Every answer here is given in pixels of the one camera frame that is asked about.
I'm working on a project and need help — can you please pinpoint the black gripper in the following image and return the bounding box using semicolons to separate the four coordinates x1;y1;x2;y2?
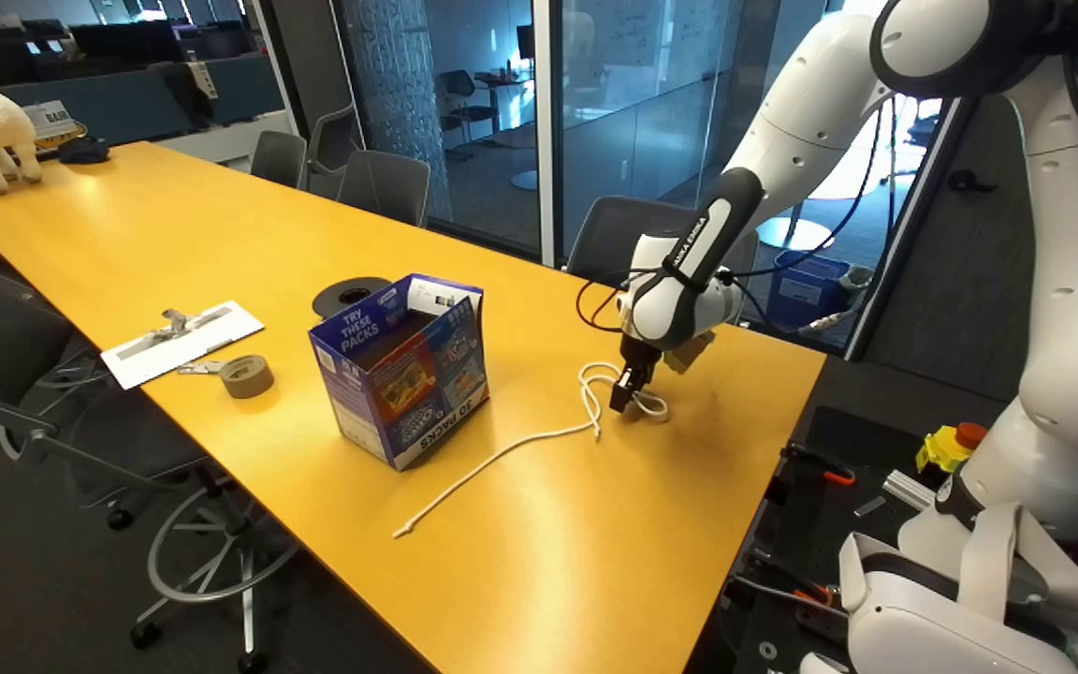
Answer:
607;332;670;417

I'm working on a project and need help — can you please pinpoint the long white rope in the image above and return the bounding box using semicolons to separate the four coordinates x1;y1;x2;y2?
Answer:
388;354;672;544

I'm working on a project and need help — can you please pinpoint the blue cardboard box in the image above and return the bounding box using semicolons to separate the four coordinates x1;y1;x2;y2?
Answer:
305;269;494;470

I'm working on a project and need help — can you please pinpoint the grey office chair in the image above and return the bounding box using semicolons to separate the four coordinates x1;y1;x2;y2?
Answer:
566;193;762;324
0;254;305;671
245;127;313;192
335;147;432;227
301;105;365;179

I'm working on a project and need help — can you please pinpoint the blue recycling bin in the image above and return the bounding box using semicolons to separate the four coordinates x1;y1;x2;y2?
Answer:
767;249;877;338

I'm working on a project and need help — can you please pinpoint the black tape roll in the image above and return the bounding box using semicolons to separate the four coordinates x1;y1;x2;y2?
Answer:
309;272;398;322

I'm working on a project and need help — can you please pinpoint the yellow red emergency stop button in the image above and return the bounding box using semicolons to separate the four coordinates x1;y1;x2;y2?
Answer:
912;420;989;479

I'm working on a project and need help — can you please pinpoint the grey tape roll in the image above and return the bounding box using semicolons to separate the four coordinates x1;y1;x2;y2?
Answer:
214;349;278;400

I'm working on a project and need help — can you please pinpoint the white paper sheet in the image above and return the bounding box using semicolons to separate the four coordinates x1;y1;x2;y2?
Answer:
96;297;269;393

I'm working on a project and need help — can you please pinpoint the small metal clip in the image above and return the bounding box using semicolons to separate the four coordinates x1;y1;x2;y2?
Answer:
145;302;194;349

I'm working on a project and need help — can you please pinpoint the dark teal desk partition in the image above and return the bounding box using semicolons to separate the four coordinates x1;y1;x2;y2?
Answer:
0;48;285;141

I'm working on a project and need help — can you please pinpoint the small black object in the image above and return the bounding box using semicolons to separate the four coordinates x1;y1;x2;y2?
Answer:
51;131;112;164

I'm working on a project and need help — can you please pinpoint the white table sign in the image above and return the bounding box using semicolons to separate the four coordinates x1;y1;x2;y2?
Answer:
18;97;89;151

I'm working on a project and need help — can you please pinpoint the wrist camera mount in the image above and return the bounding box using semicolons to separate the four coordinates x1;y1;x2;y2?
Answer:
660;324;717;378

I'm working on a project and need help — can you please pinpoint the red handled tool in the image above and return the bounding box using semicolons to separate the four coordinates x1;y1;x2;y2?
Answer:
781;450;863;494

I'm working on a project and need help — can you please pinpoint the black door handle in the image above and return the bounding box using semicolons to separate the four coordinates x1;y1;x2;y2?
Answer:
943;164;998;198

